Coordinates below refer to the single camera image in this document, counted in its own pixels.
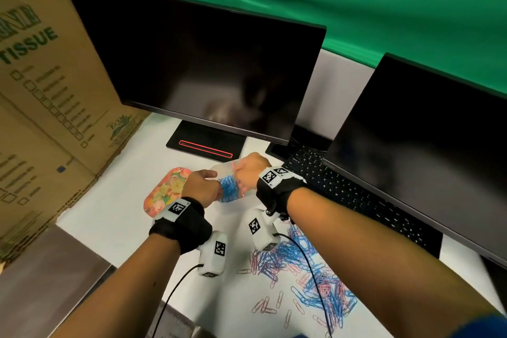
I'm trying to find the black marker wrist strap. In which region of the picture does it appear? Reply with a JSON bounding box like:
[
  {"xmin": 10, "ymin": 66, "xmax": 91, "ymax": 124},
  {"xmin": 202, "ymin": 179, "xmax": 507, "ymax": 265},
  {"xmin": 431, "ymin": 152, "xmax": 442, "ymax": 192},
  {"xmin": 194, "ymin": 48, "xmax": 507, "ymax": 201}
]
[
  {"xmin": 148, "ymin": 196, "xmax": 213, "ymax": 256},
  {"xmin": 256, "ymin": 167, "xmax": 308, "ymax": 218}
]

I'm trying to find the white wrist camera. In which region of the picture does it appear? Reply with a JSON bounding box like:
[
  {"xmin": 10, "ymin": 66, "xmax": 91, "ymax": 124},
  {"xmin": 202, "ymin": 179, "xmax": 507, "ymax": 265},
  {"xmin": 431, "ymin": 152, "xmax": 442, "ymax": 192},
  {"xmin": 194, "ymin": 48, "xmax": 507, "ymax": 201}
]
[{"xmin": 197, "ymin": 230, "xmax": 229, "ymax": 278}]

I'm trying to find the person's blue shirt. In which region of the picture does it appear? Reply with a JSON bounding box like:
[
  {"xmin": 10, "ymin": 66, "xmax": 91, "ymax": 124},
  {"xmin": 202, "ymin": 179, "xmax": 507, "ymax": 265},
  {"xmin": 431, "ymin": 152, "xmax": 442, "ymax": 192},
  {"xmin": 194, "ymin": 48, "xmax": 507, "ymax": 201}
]
[{"xmin": 449, "ymin": 312, "xmax": 507, "ymax": 338}]

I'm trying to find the white table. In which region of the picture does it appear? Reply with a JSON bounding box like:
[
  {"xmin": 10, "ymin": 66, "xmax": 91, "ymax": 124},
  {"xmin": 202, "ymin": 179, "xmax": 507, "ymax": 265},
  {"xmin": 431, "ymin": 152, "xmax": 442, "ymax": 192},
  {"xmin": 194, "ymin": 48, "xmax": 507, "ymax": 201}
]
[{"xmin": 55, "ymin": 111, "xmax": 507, "ymax": 338}]

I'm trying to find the black laptop with sticker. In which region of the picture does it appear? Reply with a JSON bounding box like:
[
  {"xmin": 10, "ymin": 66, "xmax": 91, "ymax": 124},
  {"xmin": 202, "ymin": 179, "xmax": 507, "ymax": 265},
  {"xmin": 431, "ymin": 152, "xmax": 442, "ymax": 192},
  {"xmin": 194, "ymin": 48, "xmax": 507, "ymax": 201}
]
[{"xmin": 481, "ymin": 256, "xmax": 507, "ymax": 303}]

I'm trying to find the brown cardboard box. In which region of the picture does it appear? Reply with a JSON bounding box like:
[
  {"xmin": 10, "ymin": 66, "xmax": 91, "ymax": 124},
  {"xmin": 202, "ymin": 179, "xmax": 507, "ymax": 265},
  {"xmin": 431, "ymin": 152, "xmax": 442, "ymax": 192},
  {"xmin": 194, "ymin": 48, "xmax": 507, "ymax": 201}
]
[{"xmin": 0, "ymin": 0, "xmax": 151, "ymax": 267}]

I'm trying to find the person's right hand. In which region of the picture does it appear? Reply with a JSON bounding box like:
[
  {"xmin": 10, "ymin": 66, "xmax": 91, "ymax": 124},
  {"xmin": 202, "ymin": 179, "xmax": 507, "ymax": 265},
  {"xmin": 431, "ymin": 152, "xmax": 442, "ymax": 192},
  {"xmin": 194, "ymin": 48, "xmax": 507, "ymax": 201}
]
[{"xmin": 232, "ymin": 152, "xmax": 273, "ymax": 194}]

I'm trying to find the black camera cable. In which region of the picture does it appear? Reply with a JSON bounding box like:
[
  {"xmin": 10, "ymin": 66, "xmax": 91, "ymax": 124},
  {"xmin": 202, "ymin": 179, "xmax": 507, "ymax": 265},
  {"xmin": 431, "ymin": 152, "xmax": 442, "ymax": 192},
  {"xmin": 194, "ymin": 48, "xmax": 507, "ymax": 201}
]
[
  {"xmin": 152, "ymin": 264, "xmax": 205, "ymax": 338},
  {"xmin": 273, "ymin": 232, "xmax": 333, "ymax": 338}
]

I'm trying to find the floral patterned oval tray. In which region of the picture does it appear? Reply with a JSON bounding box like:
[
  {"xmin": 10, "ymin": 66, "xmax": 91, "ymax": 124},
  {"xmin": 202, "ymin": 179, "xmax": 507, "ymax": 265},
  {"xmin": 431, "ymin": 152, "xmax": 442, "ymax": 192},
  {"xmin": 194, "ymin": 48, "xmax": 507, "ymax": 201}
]
[{"xmin": 143, "ymin": 167, "xmax": 194, "ymax": 220}]

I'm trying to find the white divider panel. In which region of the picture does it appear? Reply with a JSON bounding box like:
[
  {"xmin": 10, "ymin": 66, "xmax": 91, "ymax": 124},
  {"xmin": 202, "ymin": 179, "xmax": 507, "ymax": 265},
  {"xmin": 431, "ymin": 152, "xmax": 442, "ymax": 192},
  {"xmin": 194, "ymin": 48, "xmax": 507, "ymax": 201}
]
[{"xmin": 295, "ymin": 48, "xmax": 377, "ymax": 140}]

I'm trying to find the black computer monitor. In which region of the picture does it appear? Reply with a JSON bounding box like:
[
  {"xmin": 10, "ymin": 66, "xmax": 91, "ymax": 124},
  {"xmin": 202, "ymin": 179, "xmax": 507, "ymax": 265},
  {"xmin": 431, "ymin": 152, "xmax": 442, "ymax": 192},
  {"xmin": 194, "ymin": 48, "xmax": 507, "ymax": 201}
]
[
  {"xmin": 60, "ymin": 0, "xmax": 327, "ymax": 147},
  {"xmin": 321, "ymin": 52, "xmax": 507, "ymax": 269}
]

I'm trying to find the person's left hand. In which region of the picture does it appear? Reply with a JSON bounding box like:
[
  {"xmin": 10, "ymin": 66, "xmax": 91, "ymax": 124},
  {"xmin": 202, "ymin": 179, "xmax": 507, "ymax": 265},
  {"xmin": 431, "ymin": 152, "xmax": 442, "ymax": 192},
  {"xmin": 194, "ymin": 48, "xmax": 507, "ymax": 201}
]
[{"xmin": 181, "ymin": 169, "xmax": 223, "ymax": 209}]

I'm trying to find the translucent plastic container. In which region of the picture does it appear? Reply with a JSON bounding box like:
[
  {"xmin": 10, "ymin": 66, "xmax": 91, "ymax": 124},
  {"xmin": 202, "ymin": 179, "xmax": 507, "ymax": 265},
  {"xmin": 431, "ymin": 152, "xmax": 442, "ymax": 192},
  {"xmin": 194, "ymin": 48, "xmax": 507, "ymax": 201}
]
[{"xmin": 208, "ymin": 159, "xmax": 260, "ymax": 204}]

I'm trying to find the person's right forearm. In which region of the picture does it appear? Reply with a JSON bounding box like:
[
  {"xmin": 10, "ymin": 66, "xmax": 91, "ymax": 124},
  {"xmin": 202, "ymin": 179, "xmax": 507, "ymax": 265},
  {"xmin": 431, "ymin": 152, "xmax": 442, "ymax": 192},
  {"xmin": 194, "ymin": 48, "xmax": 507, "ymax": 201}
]
[{"xmin": 285, "ymin": 187, "xmax": 502, "ymax": 338}]

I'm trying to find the black keyboard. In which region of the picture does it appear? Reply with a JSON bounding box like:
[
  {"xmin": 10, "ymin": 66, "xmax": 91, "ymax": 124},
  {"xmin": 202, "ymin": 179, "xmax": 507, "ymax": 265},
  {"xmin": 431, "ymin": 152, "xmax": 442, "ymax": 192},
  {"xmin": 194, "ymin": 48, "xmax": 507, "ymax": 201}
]
[{"xmin": 281, "ymin": 145, "xmax": 444, "ymax": 259}]

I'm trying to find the sorted blue clips heap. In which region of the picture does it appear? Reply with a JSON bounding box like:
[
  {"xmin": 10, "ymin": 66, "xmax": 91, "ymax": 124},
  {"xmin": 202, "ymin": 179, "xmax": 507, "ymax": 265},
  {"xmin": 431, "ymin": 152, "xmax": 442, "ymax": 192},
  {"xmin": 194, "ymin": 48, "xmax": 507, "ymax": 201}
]
[{"xmin": 218, "ymin": 175, "xmax": 240, "ymax": 204}]

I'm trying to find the grey side table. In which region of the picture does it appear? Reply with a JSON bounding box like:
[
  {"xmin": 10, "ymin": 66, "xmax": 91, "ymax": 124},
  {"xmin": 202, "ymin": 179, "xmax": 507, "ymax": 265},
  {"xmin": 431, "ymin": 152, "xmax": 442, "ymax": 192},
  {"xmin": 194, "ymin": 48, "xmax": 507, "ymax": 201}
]
[{"xmin": 0, "ymin": 224, "xmax": 116, "ymax": 338}]

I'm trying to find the black red-lined monitor base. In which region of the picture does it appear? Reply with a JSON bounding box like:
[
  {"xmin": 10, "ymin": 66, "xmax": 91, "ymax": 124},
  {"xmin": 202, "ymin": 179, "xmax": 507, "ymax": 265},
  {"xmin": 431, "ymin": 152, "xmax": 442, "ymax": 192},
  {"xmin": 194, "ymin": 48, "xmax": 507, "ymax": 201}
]
[{"xmin": 165, "ymin": 119, "xmax": 247, "ymax": 163}]

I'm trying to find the person's left forearm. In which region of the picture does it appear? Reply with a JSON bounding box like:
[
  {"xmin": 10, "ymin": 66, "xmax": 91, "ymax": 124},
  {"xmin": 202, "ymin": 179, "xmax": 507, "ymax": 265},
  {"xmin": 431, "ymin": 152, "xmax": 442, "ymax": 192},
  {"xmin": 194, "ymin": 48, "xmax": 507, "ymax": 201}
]
[{"xmin": 51, "ymin": 232, "xmax": 183, "ymax": 338}]

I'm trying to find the plain black monitor base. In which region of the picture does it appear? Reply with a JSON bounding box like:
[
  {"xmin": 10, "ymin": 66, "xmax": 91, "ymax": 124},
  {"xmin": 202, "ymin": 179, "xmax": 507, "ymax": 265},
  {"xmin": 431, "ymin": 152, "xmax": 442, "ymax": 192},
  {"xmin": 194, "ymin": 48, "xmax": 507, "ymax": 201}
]
[{"xmin": 265, "ymin": 124, "xmax": 333, "ymax": 161}]

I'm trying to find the pile of blue pink paperclips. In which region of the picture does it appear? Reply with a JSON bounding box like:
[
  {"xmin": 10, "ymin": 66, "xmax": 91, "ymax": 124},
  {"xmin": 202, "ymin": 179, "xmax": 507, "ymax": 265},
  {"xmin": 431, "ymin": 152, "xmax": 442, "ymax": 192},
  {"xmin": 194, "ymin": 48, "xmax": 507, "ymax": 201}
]
[{"xmin": 237, "ymin": 222, "xmax": 358, "ymax": 338}]

